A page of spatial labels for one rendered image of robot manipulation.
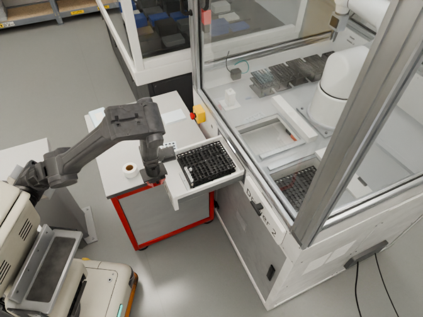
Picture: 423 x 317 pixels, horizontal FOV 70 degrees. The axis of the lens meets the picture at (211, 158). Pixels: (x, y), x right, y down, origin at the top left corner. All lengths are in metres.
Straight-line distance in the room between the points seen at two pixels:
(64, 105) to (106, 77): 0.57
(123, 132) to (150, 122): 0.07
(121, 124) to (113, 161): 0.95
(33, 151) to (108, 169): 0.45
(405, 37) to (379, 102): 0.12
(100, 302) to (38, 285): 0.78
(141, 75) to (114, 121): 1.27
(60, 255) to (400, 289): 1.97
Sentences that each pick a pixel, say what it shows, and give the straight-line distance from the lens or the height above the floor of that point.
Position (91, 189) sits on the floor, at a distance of 2.55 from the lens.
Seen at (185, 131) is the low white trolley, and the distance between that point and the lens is 1.71.
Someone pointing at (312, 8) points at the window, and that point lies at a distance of 0.78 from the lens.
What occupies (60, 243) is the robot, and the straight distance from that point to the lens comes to 1.13.
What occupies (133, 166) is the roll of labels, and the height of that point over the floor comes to 0.80.
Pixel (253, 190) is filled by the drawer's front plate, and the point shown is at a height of 0.92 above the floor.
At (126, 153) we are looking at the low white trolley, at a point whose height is 0.76.
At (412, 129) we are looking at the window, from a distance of 0.90.
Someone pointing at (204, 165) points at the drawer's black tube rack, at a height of 0.90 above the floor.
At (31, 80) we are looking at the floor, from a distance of 3.89.
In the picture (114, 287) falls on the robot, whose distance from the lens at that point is 1.84.
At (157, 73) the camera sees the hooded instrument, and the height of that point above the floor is 0.86.
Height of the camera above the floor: 1.97
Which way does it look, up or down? 50 degrees down
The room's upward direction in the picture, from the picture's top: straight up
